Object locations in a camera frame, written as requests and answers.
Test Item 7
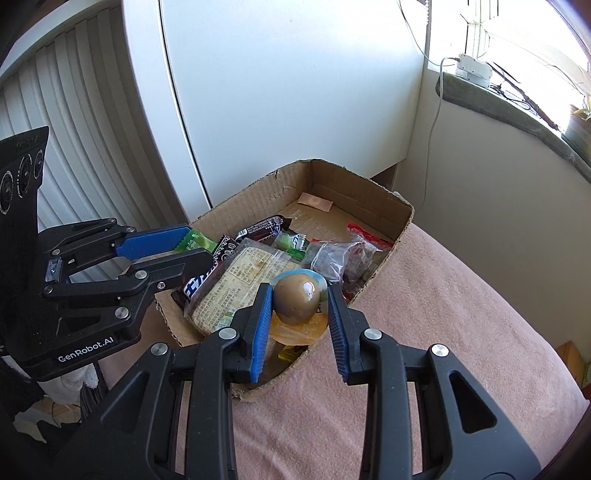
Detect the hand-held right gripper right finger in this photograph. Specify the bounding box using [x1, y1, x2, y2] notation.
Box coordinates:
[326, 284, 542, 480]

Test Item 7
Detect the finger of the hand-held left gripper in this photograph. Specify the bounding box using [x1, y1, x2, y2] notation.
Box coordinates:
[43, 248, 215, 320]
[38, 217, 193, 274]

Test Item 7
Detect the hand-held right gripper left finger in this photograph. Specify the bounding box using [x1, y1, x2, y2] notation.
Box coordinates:
[52, 281, 275, 480]

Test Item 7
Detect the dark chocolate bar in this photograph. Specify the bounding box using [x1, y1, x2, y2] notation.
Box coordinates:
[171, 234, 243, 308]
[235, 215, 293, 243]

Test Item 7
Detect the yellow snack packet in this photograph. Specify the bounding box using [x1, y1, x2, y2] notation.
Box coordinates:
[276, 344, 308, 367]

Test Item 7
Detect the green snack packet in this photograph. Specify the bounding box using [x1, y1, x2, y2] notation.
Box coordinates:
[173, 229, 218, 254]
[272, 231, 309, 259]

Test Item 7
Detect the braised egg packet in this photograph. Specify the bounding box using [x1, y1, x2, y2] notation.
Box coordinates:
[268, 270, 331, 347]

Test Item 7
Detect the clear cracker packet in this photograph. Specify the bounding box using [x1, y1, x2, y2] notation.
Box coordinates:
[184, 239, 303, 337]

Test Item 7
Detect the large clear red-ended packet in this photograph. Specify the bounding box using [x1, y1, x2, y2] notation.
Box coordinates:
[310, 223, 397, 283]

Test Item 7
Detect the cardboard box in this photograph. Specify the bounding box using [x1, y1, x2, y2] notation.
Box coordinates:
[154, 158, 415, 402]

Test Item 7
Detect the person's left hand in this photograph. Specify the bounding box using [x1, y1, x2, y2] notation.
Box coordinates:
[45, 364, 99, 403]

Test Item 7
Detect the white slatted panel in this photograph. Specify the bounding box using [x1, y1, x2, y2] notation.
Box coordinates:
[0, 9, 195, 232]

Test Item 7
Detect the pink blanket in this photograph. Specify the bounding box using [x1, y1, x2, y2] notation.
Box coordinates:
[99, 224, 591, 480]

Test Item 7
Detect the white cabinet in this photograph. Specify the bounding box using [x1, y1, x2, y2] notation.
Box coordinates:
[122, 0, 432, 222]

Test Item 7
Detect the grey windowsill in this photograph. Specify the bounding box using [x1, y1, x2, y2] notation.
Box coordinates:
[434, 71, 591, 181]

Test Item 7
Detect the white power adapter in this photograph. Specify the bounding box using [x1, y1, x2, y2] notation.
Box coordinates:
[455, 54, 492, 88]

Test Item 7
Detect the potted green plant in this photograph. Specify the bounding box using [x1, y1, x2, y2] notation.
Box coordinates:
[561, 92, 591, 148]

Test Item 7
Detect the white-framed window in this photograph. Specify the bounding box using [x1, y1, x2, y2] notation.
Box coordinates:
[427, 0, 591, 116]

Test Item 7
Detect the white hanging cable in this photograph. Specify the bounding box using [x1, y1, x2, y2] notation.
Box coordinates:
[422, 58, 458, 204]

